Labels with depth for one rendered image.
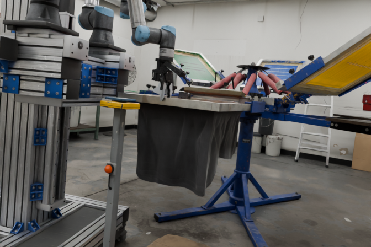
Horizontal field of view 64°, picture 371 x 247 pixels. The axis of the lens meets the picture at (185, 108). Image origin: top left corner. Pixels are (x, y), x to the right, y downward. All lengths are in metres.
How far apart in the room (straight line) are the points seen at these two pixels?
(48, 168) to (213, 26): 5.46
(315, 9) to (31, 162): 5.47
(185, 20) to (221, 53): 1.19
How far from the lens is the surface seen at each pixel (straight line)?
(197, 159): 1.50
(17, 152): 1.79
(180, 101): 1.41
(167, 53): 1.46
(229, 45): 6.47
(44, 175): 1.78
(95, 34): 1.89
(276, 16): 6.33
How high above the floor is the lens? 1.02
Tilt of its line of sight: 3 degrees down
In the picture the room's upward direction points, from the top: 5 degrees clockwise
